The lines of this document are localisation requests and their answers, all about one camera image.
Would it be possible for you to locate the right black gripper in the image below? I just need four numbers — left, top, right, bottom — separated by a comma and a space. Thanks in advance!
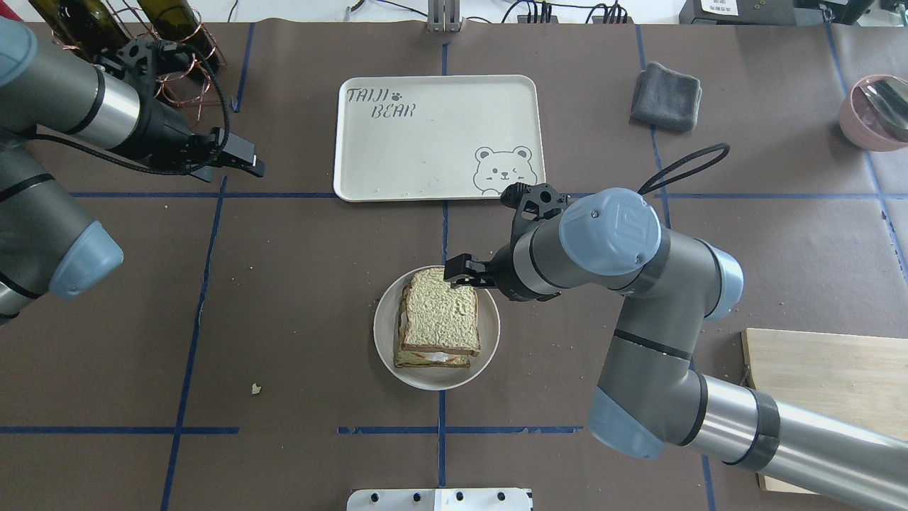
443, 183, 568, 303

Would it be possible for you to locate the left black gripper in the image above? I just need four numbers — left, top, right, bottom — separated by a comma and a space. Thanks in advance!
95, 38, 265, 178

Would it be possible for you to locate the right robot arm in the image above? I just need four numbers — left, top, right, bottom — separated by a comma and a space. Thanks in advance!
444, 183, 907, 510

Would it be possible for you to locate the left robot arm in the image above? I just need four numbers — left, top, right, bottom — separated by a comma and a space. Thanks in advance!
1, 18, 264, 324

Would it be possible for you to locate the cream bear tray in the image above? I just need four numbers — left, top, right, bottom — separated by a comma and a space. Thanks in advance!
333, 75, 547, 202

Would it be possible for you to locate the white round plate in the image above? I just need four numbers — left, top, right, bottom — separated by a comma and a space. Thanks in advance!
373, 265, 500, 391

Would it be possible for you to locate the fried egg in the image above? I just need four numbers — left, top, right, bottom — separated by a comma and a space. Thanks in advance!
397, 312, 462, 366

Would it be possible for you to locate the dark green wine bottle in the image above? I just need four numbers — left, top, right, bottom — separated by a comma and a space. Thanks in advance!
138, 1, 221, 72

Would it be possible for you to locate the grey folded cloth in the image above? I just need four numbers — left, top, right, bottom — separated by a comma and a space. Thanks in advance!
630, 61, 702, 132

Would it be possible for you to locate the wooden cutting board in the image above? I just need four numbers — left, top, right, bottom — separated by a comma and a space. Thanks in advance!
741, 328, 908, 494

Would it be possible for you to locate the pink bowl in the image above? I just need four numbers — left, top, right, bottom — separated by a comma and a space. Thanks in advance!
838, 75, 906, 153

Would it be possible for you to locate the metal scoop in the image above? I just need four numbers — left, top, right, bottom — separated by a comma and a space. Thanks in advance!
858, 77, 907, 143

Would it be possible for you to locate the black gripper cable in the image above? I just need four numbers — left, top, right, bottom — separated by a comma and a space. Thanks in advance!
28, 43, 231, 177

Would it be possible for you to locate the copper wire bottle rack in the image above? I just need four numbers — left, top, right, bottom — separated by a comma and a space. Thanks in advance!
49, 1, 225, 121

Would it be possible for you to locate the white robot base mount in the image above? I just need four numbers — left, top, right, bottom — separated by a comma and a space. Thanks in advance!
346, 488, 534, 510

